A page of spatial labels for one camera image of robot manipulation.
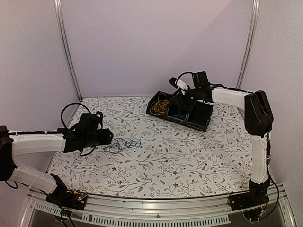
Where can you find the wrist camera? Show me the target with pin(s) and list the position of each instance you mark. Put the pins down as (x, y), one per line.
(178, 84)
(99, 115)

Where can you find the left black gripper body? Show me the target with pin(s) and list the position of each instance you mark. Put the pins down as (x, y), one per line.
(103, 140)

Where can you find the aluminium front rail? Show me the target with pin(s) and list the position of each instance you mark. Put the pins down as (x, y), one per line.
(210, 211)

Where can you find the right aluminium frame post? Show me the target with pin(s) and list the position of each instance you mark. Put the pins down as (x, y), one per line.
(249, 42)

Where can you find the floral tablecloth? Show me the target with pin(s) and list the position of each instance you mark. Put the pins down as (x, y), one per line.
(155, 158)

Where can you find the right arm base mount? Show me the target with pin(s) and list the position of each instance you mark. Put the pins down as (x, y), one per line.
(257, 202)

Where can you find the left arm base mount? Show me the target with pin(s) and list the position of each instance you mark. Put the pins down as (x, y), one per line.
(68, 199)

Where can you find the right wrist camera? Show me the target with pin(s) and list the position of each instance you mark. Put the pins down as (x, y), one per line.
(178, 84)

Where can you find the black three-compartment bin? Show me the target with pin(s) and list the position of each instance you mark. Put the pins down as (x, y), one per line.
(196, 116)

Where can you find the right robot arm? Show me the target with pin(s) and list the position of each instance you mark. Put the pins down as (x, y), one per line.
(258, 120)

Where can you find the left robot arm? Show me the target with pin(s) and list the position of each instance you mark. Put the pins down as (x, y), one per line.
(88, 132)

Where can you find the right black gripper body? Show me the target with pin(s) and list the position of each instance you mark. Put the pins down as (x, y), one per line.
(180, 100)

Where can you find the aluminium frame post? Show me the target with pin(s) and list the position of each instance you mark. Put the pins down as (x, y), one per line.
(249, 42)
(66, 48)

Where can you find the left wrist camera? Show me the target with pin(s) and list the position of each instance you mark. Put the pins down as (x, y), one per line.
(99, 115)

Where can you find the left aluminium frame post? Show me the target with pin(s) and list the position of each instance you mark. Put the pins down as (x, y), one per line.
(66, 48)

